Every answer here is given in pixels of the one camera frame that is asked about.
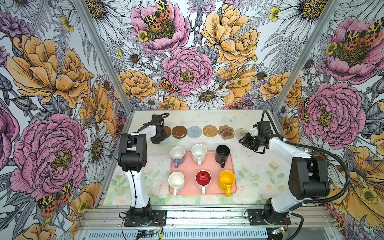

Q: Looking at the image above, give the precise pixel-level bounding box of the large plain wooden coaster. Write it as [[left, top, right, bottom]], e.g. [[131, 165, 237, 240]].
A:
[[164, 126, 172, 137]]

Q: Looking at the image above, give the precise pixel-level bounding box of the scratched dark wooden coaster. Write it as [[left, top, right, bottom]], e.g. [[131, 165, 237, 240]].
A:
[[172, 126, 188, 139]]

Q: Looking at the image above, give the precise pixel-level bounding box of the beige woven small coaster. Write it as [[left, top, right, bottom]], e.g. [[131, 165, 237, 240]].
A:
[[234, 128, 248, 140]]

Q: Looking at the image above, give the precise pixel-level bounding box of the grey woven round coaster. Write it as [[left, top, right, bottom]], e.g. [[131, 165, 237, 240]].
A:
[[187, 126, 203, 139]]

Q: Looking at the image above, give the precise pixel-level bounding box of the brown paw shaped coaster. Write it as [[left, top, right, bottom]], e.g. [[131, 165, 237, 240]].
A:
[[218, 125, 235, 140]]

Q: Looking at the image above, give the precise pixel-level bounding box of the tan rattan round coaster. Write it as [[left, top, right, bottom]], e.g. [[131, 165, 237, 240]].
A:
[[203, 125, 218, 138]]

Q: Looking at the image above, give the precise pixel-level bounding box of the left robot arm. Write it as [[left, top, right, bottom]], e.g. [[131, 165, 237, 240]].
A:
[[117, 113, 170, 228]]

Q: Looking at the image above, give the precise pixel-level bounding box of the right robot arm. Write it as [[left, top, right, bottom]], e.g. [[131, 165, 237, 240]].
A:
[[239, 121, 330, 224]]

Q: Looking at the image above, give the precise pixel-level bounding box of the lavender mug white inside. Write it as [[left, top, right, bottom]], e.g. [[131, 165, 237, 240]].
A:
[[170, 146, 186, 169]]

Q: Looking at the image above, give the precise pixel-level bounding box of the black mug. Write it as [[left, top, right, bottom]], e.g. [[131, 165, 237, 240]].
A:
[[215, 145, 231, 168]]

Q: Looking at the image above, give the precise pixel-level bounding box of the white speckled mug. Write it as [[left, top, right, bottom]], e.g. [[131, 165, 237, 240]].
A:
[[191, 144, 207, 166]]

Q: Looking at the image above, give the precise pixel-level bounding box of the pink silicone tray mat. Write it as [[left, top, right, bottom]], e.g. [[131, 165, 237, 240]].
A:
[[168, 150, 238, 196]]

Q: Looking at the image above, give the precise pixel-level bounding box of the yellow mug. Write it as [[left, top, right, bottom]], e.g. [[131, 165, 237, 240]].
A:
[[218, 170, 236, 197]]

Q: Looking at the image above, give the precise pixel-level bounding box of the red inside mug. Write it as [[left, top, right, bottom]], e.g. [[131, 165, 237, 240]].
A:
[[195, 170, 212, 195]]

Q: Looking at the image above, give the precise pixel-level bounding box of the green circuit board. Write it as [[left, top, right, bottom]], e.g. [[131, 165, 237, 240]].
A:
[[136, 230, 159, 240]]

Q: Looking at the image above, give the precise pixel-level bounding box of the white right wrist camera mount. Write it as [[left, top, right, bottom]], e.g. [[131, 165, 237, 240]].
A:
[[251, 127, 259, 137]]

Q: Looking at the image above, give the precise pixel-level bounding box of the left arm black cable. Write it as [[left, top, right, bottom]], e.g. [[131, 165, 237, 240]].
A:
[[110, 112, 171, 211]]

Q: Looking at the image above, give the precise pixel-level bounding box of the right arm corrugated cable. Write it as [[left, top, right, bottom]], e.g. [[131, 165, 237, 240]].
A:
[[261, 109, 352, 240]]

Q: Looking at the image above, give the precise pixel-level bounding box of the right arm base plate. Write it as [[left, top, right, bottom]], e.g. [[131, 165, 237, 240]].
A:
[[244, 209, 291, 226]]

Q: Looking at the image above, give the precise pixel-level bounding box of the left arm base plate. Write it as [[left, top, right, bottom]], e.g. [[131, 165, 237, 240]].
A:
[[123, 209, 168, 227]]

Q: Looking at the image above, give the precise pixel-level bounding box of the aluminium front rail frame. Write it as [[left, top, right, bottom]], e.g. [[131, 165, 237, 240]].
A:
[[76, 205, 342, 240]]

